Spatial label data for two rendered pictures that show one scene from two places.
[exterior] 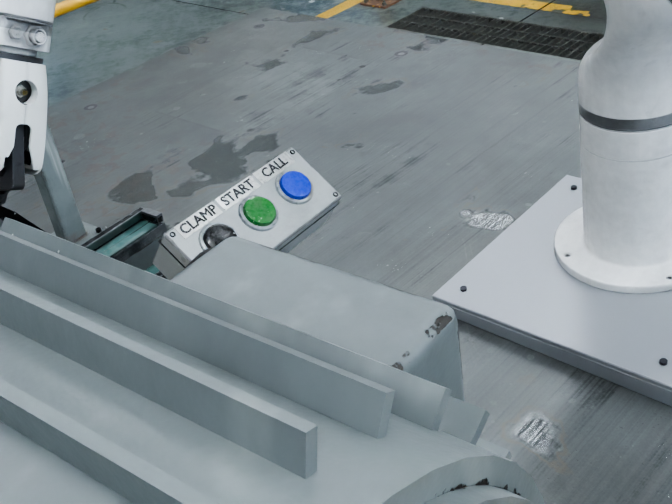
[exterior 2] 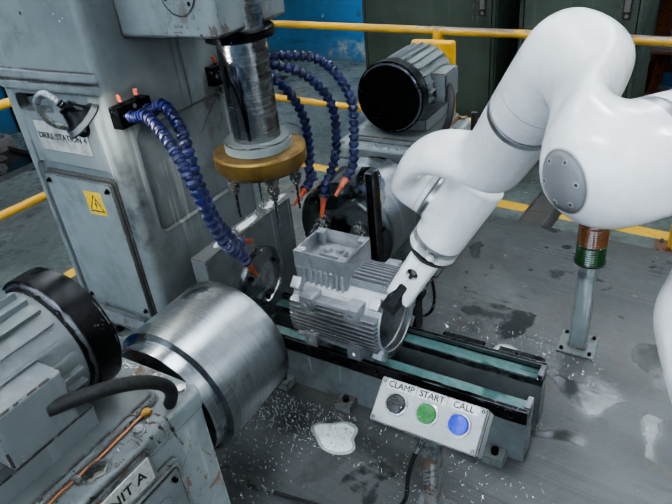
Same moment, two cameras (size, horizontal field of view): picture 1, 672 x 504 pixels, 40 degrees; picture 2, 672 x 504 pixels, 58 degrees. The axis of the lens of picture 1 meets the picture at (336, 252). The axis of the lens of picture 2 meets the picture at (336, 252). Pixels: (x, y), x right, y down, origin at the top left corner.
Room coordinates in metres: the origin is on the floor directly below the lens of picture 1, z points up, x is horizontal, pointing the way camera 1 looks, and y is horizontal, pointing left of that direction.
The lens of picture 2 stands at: (0.49, -0.55, 1.75)
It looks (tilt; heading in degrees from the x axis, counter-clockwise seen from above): 31 degrees down; 80
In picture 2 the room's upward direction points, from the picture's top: 6 degrees counter-clockwise
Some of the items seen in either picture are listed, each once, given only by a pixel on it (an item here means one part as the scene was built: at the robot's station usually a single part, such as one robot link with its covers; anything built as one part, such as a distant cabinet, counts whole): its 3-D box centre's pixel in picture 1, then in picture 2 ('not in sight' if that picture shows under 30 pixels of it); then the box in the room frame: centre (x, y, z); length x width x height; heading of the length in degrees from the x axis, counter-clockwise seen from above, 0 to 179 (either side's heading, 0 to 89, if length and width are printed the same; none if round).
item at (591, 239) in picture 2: not in sight; (593, 232); (1.19, 0.38, 1.10); 0.06 x 0.06 x 0.04
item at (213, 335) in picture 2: not in sight; (184, 384); (0.34, 0.28, 1.04); 0.37 x 0.25 x 0.25; 47
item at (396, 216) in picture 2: not in sight; (367, 209); (0.82, 0.78, 1.04); 0.41 x 0.25 x 0.25; 47
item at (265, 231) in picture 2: not in sight; (244, 287); (0.47, 0.64, 0.97); 0.30 x 0.11 x 0.34; 47
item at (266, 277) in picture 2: not in sight; (263, 278); (0.52, 0.60, 1.02); 0.15 x 0.02 x 0.15; 47
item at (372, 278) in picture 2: not in sight; (354, 301); (0.69, 0.44, 1.01); 0.20 x 0.19 x 0.19; 135
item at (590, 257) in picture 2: not in sight; (591, 251); (1.19, 0.38, 1.05); 0.06 x 0.06 x 0.04
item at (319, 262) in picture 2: not in sight; (333, 259); (0.66, 0.47, 1.11); 0.12 x 0.11 x 0.07; 135
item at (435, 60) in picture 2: not in sight; (425, 125); (1.05, 0.98, 1.16); 0.33 x 0.26 x 0.42; 47
